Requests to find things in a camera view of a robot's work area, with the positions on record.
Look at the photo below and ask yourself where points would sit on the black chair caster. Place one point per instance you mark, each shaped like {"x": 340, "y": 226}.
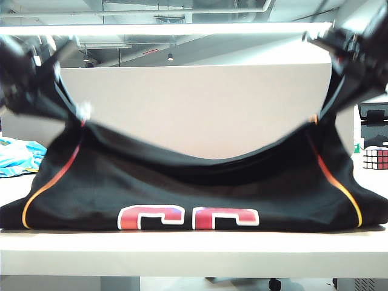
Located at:
{"x": 274, "y": 284}

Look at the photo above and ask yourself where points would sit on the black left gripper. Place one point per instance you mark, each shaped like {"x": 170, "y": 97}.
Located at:
{"x": 27, "y": 75}

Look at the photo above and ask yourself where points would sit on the white overhead light bar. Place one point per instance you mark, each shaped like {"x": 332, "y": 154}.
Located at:
{"x": 166, "y": 28}

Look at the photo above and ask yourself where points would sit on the ceiling spotlight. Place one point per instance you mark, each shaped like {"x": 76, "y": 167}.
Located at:
{"x": 170, "y": 57}
{"x": 86, "y": 58}

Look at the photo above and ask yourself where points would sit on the black basketball jersey number 35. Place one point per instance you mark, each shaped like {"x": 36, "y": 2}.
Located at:
{"x": 194, "y": 188}

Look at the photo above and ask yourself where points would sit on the blue crumpled cloth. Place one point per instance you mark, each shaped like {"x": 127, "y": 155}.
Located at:
{"x": 18, "y": 157}

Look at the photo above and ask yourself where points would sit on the black Rubik's cube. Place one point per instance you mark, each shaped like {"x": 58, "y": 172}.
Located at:
{"x": 376, "y": 157}

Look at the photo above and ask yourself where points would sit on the black perforated case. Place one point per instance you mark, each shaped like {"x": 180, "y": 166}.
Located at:
{"x": 360, "y": 285}

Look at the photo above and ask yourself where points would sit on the black office chair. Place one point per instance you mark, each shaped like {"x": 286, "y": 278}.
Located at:
{"x": 374, "y": 121}

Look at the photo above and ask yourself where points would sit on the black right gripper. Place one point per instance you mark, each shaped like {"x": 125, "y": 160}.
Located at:
{"x": 363, "y": 45}

